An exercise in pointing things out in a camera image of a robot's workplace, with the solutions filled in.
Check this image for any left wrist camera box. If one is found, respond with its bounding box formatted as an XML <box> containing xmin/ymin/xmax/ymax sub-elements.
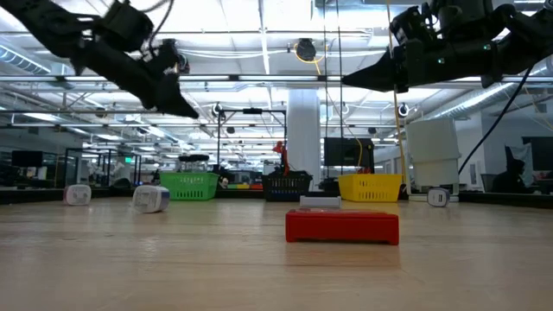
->
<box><xmin>149</xmin><ymin>37</ymin><xmax>192</xmax><ymax>75</ymax></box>

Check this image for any black plastic basket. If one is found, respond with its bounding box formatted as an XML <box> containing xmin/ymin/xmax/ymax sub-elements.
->
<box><xmin>261</xmin><ymin>171</ymin><xmax>314</xmax><ymax>202</ymax></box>

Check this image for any black ceiling cable reel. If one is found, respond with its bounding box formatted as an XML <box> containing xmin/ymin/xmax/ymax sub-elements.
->
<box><xmin>295</xmin><ymin>37</ymin><xmax>318</xmax><ymax>62</ymax></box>

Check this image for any yellow plastic basket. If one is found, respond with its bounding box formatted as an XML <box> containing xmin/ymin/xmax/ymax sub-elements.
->
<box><xmin>337</xmin><ymin>173</ymin><xmax>404</xmax><ymax>203</ymax></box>

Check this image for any white cylindrical object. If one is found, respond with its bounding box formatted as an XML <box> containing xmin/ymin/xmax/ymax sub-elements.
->
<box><xmin>131</xmin><ymin>184</ymin><xmax>171</xmax><ymax>214</ymax></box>

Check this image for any yellow hanging cable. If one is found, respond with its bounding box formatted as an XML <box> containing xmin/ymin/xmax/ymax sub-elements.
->
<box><xmin>385</xmin><ymin>0</ymin><xmax>410</xmax><ymax>185</ymax></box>

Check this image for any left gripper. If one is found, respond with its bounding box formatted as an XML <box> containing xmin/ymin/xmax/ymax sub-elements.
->
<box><xmin>73</xmin><ymin>37</ymin><xmax>200</xmax><ymax>120</ymax></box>

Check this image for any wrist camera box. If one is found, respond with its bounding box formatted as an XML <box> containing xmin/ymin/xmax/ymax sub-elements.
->
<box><xmin>388</xmin><ymin>3</ymin><xmax>433</xmax><ymax>42</ymax></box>
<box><xmin>149</xmin><ymin>37</ymin><xmax>192</xmax><ymax>75</ymax></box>

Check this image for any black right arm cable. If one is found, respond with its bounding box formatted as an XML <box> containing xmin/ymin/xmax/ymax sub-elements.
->
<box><xmin>457</xmin><ymin>64</ymin><xmax>535</xmax><ymax>176</ymax></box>

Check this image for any grey cloth cover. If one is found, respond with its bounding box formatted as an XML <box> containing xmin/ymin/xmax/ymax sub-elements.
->
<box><xmin>517</xmin><ymin>143</ymin><xmax>536</xmax><ymax>174</ymax></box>

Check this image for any purple white plug adapter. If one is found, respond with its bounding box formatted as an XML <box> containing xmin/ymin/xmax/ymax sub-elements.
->
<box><xmin>426</xmin><ymin>187</ymin><xmax>451</xmax><ymax>208</ymax></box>

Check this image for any red white plug adapter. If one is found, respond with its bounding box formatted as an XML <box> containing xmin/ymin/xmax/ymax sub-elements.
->
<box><xmin>63</xmin><ymin>183</ymin><xmax>92</xmax><ymax>206</ymax></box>

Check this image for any white building column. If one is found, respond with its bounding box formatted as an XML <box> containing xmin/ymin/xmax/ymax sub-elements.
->
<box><xmin>286</xmin><ymin>88</ymin><xmax>322</xmax><ymax>189</ymax></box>

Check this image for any black hanging cable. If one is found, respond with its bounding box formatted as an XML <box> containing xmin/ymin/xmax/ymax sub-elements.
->
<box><xmin>336</xmin><ymin>0</ymin><xmax>345</xmax><ymax>176</ymax></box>

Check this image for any white cylindrical air purifier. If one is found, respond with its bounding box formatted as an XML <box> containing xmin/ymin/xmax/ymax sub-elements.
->
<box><xmin>404</xmin><ymin>117</ymin><xmax>462</xmax><ymax>202</ymax></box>

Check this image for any black aluminium table frame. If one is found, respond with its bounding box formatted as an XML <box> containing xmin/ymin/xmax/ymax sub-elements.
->
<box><xmin>0</xmin><ymin>186</ymin><xmax>553</xmax><ymax>205</ymax></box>

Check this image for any black background rig frame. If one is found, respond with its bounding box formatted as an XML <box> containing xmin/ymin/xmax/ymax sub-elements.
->
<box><xmin>217</xmin><ymin>107</ymin><xmax>289</xmax><ymax>176</ymax></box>

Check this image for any black monitor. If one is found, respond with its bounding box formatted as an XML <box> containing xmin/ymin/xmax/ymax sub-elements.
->
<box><xmin>323</xmin><ymin>136</ymin><xmax>376</xmax><ymax>168</ymax></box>

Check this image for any green plastic basket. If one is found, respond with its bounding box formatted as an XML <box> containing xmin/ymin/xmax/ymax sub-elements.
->
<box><xmin>158</xmin><ymin>171</ymin><xmax>220</xmax><ymax>201</ymax></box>

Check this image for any white digital thermometer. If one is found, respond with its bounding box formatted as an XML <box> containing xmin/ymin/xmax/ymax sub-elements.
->
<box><xmin>299</xmin><ymin>194</ymin><xmax>343</xmax><ymax>210</ymax></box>

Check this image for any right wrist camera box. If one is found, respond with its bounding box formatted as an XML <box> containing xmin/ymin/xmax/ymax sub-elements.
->
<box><xmin>388</xmin><ymin>3</ymin><xmax>433</xmax><ymax>42</ymax></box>

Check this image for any red digital thermometer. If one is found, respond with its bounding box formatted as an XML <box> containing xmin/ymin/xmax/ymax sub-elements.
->
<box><xmin>284</xmin><ymin>208</ymin><xmax>401</xmax><ymax>246</ymax></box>

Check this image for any red background object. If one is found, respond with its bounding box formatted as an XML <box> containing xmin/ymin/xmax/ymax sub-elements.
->
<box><xmin>271</xmin><ymin>140</ymin><xmax>289</xmax><ymax>176</ymax></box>

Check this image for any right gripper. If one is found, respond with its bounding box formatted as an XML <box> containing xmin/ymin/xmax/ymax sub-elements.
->
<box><xmin>340</xmin><ymin>39</ymin><xmax>498</xmax><ymax>94</ymax></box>

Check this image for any person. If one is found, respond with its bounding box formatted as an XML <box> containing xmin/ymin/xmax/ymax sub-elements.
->
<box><xmin>491</xmin><ymin>145</ymin><xmax>531</xmax><ymax>194</ymax></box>

